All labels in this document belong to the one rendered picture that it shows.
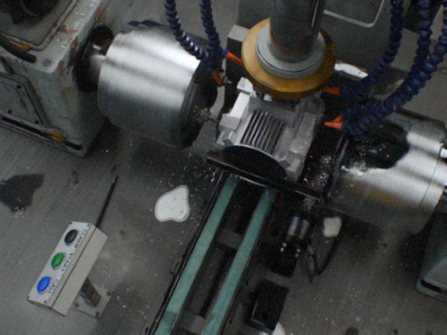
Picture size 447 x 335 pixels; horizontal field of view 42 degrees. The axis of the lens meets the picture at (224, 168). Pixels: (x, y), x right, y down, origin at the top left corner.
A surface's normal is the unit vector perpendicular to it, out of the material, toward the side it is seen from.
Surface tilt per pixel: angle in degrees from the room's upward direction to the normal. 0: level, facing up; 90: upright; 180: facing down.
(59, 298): 52
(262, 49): 0
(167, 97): 39
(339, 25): 90
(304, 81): 0
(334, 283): 0
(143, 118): 73
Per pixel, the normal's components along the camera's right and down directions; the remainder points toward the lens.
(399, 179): -0.22, 0.17
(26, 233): 0.03, -0.45
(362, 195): -0.34, 0.56
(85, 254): 0.74, 0.00
